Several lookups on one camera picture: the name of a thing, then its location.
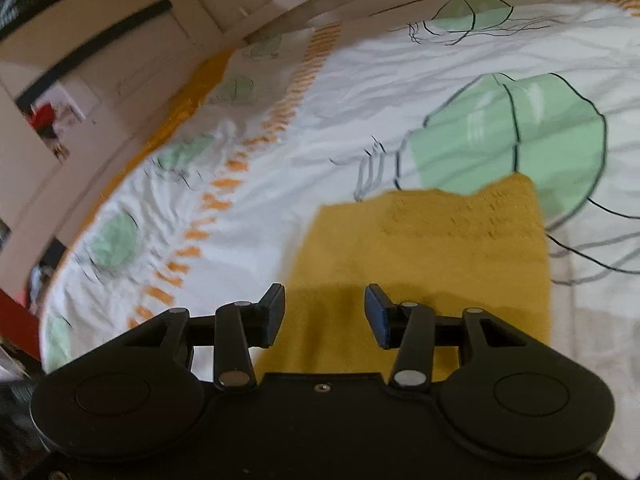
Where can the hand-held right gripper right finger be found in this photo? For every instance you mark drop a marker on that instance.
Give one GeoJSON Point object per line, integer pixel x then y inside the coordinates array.
{"type": "Point", "coordinates": [376, 316]}

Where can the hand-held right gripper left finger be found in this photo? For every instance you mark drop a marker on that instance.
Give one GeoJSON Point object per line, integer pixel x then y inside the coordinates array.
{"type": "Point", "coordinates": [272, 316]}

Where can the mustard yellow knit sweater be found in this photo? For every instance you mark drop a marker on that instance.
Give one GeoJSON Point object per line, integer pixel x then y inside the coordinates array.
{"type": "Point", "coordinates": [425, 250]}

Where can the white jellyfish printed blanket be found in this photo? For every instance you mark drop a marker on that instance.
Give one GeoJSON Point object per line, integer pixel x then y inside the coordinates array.
{"type": "Point", "coordinates": [325, 110]}

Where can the red box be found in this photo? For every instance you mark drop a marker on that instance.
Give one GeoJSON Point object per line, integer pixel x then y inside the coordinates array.
{"type": "Point", "coordinates": [17, 322]}

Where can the red item on shelf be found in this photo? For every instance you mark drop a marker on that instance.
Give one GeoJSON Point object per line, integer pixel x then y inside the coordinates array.
{"type": "Point", "coordinates": [41, 116]}

